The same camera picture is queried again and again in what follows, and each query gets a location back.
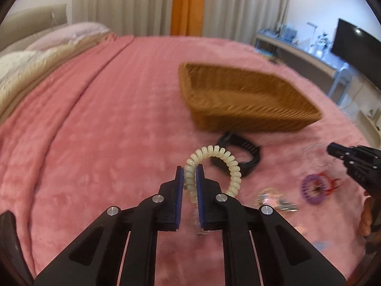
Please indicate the beige headboard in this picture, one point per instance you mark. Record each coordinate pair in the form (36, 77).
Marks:
(32, 22)

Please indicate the black hair claw clip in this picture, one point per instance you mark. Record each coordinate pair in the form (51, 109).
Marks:
(246, 152)

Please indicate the pink star hair clip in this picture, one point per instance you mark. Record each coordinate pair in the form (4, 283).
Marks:
(268, 196)

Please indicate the pink pillow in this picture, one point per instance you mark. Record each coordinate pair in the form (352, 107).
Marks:
(69, 34)

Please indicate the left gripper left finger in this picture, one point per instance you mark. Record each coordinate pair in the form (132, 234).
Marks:
(119, 247)

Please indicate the orange curtain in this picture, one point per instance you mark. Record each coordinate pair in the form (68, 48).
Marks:
(187, 17)

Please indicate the light blue butterfly hair clip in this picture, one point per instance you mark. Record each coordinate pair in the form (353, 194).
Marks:
(320, 245)

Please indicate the black television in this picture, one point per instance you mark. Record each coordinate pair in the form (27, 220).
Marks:
(359, 49)

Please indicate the white desk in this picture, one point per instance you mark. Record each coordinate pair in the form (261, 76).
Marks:
(318, 69)

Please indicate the brown wicker basket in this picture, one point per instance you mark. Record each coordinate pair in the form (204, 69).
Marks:
(224, 98)

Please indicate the person's right hand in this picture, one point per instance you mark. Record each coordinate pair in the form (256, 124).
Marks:
(366, 218)

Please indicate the light blue chair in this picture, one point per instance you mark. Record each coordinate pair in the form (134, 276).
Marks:
(342, 75)

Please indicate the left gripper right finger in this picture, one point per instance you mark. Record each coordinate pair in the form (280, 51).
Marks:
(260, 247)

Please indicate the pink fleece blanket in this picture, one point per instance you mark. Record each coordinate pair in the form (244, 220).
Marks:
(109, 127)

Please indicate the white desk lamp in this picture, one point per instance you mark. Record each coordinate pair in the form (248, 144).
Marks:
(311, 42)

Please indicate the white patterned pillow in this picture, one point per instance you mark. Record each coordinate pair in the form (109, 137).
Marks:
(14, 63)

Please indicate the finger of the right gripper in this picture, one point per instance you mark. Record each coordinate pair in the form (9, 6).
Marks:
(338, 151)

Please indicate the beige curtain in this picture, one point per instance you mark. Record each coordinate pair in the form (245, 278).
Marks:
(238, 20)

